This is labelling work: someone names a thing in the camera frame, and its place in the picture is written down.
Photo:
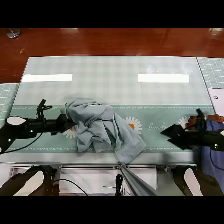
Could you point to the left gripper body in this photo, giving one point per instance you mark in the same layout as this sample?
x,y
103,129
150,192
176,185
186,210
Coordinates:
x,y
61,124

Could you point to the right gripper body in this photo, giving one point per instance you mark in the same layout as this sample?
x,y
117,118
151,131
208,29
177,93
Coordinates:
x,y
188,138

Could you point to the grey-blue shirt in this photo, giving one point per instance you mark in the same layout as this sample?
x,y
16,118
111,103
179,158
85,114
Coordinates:
x,y
100,128

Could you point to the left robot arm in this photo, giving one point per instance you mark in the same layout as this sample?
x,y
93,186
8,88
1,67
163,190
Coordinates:
x,y
29,128

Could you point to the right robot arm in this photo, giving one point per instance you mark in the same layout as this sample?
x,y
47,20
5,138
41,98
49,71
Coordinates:
x,y
213,138

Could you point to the red garment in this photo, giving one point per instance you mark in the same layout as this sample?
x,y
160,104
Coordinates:
x,y
213,118

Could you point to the blue garment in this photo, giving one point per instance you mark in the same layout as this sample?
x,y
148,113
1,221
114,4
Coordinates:
x,y
213,160

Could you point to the silver frame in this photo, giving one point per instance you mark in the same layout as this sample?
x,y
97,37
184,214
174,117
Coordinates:
x,y
140,186

